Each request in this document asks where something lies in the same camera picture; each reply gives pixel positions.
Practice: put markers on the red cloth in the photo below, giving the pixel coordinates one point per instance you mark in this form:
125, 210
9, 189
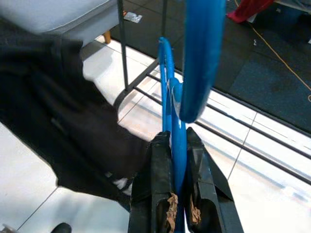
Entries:
250, 9

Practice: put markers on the blue plastic hanger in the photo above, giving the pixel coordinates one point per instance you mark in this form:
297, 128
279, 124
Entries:
204, 48

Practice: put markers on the black metal clothes rack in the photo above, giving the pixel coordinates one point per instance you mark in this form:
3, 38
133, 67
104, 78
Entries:
122, 48

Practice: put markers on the black rubber floor mat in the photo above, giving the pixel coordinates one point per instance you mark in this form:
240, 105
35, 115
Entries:
267, 85

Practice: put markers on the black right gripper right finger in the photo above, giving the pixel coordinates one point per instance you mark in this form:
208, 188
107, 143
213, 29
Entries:
201, 184

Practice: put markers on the navy t-shirt with gold print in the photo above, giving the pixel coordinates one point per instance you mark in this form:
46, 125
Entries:
60, 109

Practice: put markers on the grey robot right foot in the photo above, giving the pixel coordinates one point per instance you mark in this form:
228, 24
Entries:
62, 228

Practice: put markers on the grey upholstered ottoman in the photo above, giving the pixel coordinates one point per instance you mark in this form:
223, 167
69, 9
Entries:
60, 14

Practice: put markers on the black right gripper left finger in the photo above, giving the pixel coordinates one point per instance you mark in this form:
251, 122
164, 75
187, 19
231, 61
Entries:
158, 174

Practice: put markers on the clear bag of screws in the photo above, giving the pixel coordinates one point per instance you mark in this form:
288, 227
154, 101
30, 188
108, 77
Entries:
133, 17

